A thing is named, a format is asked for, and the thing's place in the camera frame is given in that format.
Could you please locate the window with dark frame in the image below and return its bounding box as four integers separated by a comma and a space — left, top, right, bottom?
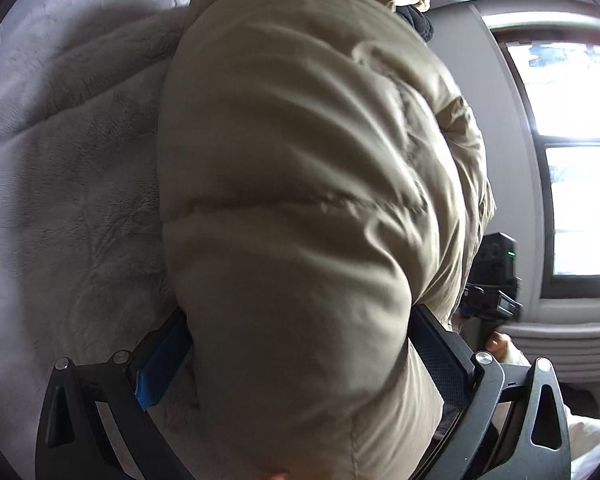
494, 25, 600, 299

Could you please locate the lavender embossed bed blanket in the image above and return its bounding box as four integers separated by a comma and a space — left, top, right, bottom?
0, 0, 189, 479

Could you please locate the beige puffer jacket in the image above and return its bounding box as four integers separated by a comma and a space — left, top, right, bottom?
157, 0, 495, 479

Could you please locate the white bag on floor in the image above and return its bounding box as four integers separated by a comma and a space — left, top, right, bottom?
500, 342, 600, 479

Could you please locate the grey radiator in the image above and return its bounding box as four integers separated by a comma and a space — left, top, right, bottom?
501, 323, 600, 384

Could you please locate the person's right hand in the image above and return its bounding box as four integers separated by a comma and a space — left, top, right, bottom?
486, 332, 510, 363

